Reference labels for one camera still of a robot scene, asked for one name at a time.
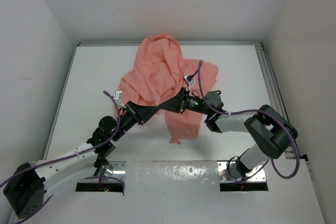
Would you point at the aluminium table edge rail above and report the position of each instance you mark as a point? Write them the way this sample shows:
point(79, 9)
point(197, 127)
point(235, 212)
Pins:
point(164, 183)

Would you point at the pink hooded zip jacket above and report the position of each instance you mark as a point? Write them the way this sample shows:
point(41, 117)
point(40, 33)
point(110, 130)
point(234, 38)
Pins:
point(157, 75)

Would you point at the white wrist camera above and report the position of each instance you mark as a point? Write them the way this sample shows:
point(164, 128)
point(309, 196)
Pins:
point(118, 98)
point(189, 80)

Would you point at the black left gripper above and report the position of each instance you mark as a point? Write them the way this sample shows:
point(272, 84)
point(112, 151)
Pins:
point(143, 113)

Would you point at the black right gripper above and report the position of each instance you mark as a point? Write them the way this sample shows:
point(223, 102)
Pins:
point(176, 104)

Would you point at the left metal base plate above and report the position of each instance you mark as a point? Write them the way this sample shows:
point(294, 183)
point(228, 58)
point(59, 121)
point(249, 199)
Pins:
point(112, 169)

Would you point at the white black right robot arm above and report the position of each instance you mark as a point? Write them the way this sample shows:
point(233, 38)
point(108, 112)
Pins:
point(271, 132)

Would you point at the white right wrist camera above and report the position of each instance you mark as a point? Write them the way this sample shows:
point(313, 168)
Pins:
point(189, 80)

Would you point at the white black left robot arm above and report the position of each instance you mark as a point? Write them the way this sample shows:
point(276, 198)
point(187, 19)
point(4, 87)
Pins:
point(32, 185)

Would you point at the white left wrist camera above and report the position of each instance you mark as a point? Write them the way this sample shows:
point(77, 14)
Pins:
point(118, 98)

